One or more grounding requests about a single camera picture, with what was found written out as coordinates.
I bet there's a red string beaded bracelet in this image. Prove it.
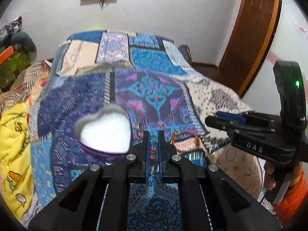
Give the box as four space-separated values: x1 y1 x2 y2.
134 134 158 174

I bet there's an orange right sleeve forearm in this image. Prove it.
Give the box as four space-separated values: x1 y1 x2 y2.
271 162 307 225

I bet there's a right hand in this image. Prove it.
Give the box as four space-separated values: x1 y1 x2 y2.
263 159 303 191

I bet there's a purple heart-shaped tin box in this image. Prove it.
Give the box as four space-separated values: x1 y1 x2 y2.
73 104 133 158

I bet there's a grey purple backpack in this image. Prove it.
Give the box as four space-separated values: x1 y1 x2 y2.
178 45 192 65

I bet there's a yellow cartoon blanket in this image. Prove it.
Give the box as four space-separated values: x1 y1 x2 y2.
1 103 33 221

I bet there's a patchwork patterned bedspread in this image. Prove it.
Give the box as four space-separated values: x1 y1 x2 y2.
29 31 263 230

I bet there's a brown wooden door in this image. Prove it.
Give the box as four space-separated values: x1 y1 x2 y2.
218 0 280 97

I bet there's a striped patterned quilt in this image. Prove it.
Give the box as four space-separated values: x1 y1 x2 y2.
1 60 52 114

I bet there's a green patterned storage box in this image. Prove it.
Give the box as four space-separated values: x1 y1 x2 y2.
0 51 30 90

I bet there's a yellow round object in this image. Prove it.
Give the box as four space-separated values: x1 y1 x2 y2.
89 27 105 31

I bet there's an orange shoe box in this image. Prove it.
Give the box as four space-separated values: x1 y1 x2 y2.
0 46 14 65

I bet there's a grey green pillow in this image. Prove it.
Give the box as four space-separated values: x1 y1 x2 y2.
10 31 37 53

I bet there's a pile of printed clothes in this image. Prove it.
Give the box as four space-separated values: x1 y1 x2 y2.
0 16 23 48

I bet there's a red orange braided bracelet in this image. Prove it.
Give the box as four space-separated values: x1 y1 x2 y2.
171 129 202 153

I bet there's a silver ring keychain cluster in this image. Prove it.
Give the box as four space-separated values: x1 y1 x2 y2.
135 123 146 140

